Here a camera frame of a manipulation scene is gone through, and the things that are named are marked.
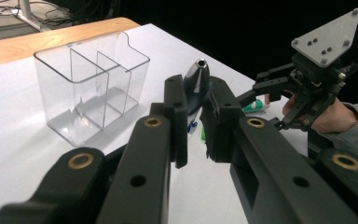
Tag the white desk frame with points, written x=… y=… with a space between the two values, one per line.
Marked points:
x=28 y=12

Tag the green and white tube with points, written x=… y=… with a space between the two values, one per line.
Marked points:
x=256 y=106

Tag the blue pen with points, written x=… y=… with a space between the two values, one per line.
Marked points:
x=197 y=79

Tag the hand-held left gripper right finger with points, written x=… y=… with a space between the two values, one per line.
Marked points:
x=220 y=130

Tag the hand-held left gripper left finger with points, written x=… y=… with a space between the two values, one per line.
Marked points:
x=177 y=124

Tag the wooden table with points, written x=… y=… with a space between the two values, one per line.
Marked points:
x=43 y=40

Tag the clear plastic organizer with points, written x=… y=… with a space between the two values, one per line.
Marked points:
x=84 y=93

